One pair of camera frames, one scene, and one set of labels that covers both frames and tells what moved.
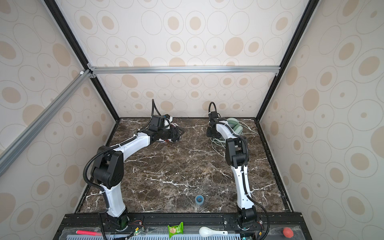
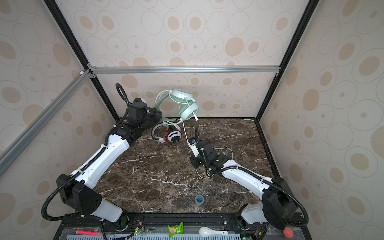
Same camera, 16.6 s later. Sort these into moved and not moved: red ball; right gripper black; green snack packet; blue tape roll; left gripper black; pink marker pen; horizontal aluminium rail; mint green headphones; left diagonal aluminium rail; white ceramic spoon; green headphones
Moved: left gripper black; right gripper black; green headphones; mint green headphones
Not moved: horizontal aluminium rail; green snack packet; blue tape roll; red ball; white ceramic spoon; pink marker pen; left diagonal aluminium rail
